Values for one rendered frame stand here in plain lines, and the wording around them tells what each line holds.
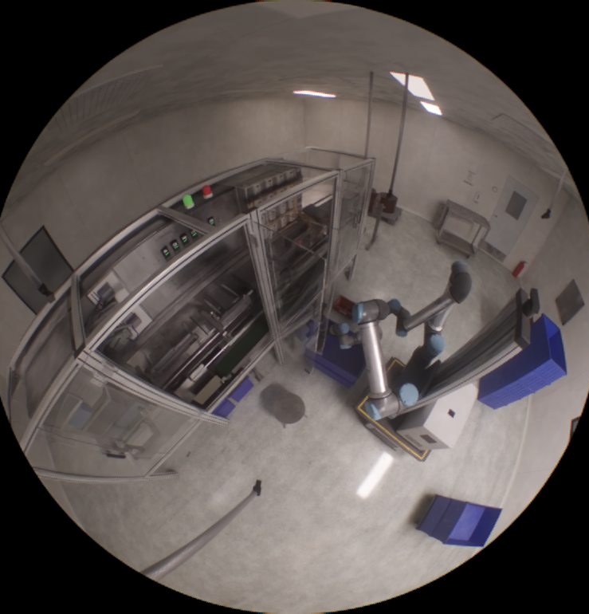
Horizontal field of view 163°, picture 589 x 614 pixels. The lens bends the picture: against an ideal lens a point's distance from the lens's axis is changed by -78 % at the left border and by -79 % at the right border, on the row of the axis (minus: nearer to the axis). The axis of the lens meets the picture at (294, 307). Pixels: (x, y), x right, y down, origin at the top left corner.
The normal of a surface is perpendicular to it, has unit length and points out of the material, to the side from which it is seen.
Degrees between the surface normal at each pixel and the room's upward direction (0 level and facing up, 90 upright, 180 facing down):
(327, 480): 0
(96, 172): 90
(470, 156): 90
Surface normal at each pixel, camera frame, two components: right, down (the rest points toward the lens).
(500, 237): -0.62, 0.65
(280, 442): -0.04, -0.59
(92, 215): 0.79, 0.48
